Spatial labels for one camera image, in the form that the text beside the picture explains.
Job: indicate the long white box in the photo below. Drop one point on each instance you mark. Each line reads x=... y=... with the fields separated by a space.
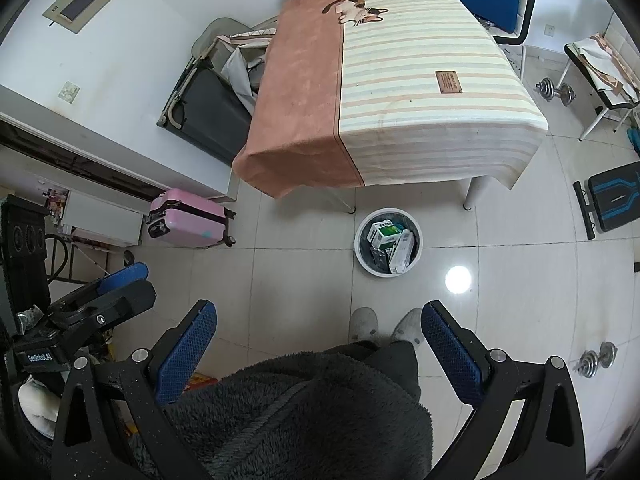
x=402 y=252

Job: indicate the black blue workout bench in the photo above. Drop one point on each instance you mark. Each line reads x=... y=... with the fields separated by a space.
x=615 y=200

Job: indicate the white round trash bin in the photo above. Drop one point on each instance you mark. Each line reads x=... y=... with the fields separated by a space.
x=362 y=260

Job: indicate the beige wall panel box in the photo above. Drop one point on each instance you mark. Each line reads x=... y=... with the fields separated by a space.
x=80 y=4

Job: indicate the table with striped tablecloth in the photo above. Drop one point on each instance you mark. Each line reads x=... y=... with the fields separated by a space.
x=400 y=110

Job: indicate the grey fluffy slipper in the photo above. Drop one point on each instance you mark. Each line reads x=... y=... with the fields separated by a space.
x=364 y=325
x=406 y=327

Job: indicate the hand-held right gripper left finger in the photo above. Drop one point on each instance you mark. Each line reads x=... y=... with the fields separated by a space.
x=187 y=355

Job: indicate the red orange packet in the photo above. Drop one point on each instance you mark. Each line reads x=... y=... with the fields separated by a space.
x=200 y=382

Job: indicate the pink suitcase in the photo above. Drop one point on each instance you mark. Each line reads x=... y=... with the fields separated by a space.
x=185 y=220

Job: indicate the blue plastic item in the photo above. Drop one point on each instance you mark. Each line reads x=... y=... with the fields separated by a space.
x=635 y=141

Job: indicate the green white box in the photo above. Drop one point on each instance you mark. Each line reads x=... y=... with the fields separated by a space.
x=387 y=234

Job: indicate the white cloth bag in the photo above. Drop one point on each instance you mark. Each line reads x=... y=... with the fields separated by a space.
x=240 y=75

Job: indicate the black speaker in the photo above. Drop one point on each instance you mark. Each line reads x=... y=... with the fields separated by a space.
x=22 y=250

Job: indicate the dark packet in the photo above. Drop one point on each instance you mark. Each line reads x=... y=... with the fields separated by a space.
x=380 y=260

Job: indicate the white wall socket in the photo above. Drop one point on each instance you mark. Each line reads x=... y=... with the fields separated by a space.
x=549 y=30
x=68 y=92

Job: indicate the chrome dumbbell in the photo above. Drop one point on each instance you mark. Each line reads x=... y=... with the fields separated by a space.
x=552 y=91
x=597 y=360

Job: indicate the white table leg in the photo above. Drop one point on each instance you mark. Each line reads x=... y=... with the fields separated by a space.
x=475 y=192
x=347 y=202

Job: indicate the black chair with patterned cloth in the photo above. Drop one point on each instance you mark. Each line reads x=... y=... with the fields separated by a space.
x=605 y=70

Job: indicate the dark grey fleece robe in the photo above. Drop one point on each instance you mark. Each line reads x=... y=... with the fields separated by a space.
x=300 y=420

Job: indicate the grey fluffy left slipper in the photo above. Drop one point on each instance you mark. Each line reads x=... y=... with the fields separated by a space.
x=364 y=325

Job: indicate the grey fluffy right slipper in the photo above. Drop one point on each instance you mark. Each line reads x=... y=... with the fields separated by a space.
x=406 y=327

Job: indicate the white low cabinet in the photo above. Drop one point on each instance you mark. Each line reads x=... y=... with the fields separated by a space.
x=100 y=220

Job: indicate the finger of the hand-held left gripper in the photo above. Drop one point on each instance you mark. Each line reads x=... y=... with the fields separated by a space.
x=125 y=275
x=120 y=305

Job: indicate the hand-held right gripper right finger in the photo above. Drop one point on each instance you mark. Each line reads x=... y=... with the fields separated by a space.
x=450 y=355

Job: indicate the white cushion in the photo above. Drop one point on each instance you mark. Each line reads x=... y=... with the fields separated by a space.
x=37 y=410

